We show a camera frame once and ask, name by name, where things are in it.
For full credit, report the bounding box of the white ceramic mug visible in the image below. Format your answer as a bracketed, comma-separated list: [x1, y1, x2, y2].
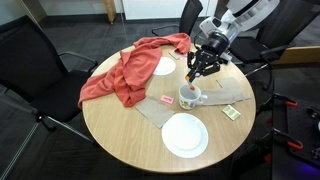
[178, 83, 209, 111]

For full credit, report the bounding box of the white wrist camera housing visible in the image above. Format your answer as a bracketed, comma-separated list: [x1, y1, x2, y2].
[199, 15, 231, 36]

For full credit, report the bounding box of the pink eraser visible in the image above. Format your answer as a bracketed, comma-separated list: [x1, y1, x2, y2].
[160, 95, 175, 105]

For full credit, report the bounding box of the white round plate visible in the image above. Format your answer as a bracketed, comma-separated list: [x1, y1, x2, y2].
[161, 112, 210, 159]
[152, 56, 177, 77]

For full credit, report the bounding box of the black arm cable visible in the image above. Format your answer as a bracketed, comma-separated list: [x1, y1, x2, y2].
[192, 29, 209, 51]

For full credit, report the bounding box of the red towel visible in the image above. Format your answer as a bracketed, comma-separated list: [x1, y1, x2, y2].
[78, 32, 192, 109]

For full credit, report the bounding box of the black office chair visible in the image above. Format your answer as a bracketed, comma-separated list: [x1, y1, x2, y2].
[151, 0, 204, 38]
[0, 14, 99, 143]
[229, 0, 320, 91]

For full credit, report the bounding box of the wooden post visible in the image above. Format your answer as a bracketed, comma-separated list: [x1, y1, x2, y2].
[103, 0, 118, 24]

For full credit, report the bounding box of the small yellow block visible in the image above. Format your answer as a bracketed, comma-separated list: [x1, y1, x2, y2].
[221, 104, 242, 122]

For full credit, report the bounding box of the black mounting board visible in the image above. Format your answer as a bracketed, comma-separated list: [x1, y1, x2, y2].
[271, 78, 320, 168]

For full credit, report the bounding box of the orange black clamp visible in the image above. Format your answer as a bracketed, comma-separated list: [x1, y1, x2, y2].
[266, 93, 299, 108]
[271, 128, 305, 152]

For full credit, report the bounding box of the white marker with orange tip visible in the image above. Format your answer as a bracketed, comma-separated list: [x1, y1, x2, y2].
[187, 79, 196, 92]

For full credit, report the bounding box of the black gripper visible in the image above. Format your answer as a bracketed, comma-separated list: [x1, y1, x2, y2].
[185, 49, 224, 83]

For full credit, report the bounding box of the brown paper napkin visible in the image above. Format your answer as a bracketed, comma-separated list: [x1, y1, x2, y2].
[134, 95, 177, 130]
[199, 87, 253, 107]
[168, 49, 183, 61]

